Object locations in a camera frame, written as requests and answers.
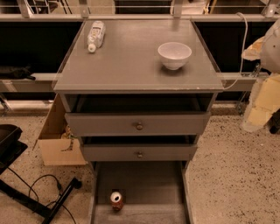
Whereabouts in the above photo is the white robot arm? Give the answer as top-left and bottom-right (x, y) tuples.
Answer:
(241, 19), (280, 132)

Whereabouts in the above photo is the grey metal rail shelf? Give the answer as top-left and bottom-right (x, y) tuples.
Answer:
(0, 72), (269, 93)

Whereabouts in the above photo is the red coke can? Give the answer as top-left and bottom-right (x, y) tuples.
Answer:
(110, 192), (123, 211)

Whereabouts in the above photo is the black chair base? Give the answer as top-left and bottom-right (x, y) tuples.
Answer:
(0, 124), (82, 224)

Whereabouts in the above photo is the white hanging cable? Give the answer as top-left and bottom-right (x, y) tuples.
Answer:
(223, 11), (249, 91)

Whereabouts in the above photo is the clear plastic bottle white cap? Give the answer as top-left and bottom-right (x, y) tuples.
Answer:
(87, 21), (106, 53)

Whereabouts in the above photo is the black floor cable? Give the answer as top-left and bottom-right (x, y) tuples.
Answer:
(6, 167), (77, 224)

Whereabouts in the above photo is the white ceramic bowl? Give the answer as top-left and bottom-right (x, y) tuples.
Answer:
(157, 42), (193, 70)

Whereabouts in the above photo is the black cloth on shelf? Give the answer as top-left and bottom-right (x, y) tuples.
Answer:
(0, 66), (36, 81)

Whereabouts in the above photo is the grey bottom drawer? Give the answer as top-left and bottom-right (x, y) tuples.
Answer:
(88, 161), (194, 224)

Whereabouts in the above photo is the grey middle drawer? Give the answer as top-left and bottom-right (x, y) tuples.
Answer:
(80, 144), (197, 161)

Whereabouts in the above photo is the grey top drawer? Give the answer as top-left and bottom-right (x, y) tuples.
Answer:
(65, 112), (210, 137)

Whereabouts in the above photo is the grey drawer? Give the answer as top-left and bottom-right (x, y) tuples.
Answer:
(80, 144), (197, 161)
(65, 112), (210, 137)
(88, 161), (194, 224)

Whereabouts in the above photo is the grey drawer cabinet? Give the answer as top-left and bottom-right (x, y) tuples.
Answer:
(52, 18), (225, 224)

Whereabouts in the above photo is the brown cardboard box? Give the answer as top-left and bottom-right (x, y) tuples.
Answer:
(37, 94), (87, 165)

